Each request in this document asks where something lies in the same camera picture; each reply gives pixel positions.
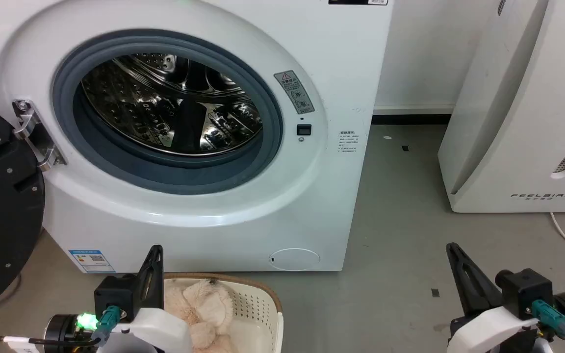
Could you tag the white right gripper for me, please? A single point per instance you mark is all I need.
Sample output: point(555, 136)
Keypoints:
point(493, 328)

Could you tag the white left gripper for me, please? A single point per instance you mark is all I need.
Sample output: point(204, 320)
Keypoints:
point(160, 331)

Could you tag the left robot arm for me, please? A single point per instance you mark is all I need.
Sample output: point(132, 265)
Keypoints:
point(64, 331)

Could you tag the beige plush toy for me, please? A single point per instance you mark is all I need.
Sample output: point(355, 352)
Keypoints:
point(204, 306)

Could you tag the black washing machine door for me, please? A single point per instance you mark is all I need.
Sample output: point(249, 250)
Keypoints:
point(5, 196)

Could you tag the stainless steel washing machine drum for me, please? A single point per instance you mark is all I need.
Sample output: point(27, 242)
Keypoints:
point(140, 108)

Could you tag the blue energy label sticker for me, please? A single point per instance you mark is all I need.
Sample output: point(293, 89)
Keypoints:
point(91, 261)

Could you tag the grey rubber door gasket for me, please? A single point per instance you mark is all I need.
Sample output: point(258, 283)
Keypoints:
point(115, 169)

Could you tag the cream plastic laundry basket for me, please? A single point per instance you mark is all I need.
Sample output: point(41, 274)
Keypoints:
point(258, 314)

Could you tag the oval white filter cover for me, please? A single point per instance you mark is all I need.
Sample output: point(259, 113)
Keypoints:
point(295, 259)

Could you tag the white air purifier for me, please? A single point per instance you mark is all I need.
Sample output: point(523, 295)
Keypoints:
point(518, 122)

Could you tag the white front-load washing machine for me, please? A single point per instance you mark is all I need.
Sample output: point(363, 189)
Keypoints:
point(312, 206)

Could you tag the chrome door hinge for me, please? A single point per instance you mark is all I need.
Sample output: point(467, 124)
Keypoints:
point(37, 137)

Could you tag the small printed text sticker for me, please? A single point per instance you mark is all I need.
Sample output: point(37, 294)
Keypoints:
point(347, 141)

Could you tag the black door latch socket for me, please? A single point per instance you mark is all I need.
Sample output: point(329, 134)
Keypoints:
point(304, 130)

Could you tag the grey warning sticker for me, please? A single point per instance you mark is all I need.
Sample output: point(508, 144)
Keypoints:
point(295, 92)

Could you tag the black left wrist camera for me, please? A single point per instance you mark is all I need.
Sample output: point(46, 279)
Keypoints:
point(115, 296)

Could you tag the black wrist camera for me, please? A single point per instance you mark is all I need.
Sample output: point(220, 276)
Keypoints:
point(525, 289)
point(115, 296)

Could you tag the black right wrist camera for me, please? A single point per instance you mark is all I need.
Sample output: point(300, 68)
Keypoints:
point(525, 289)

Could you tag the black wall baseboard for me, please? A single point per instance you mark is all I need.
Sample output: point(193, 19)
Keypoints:
point(410, 119)

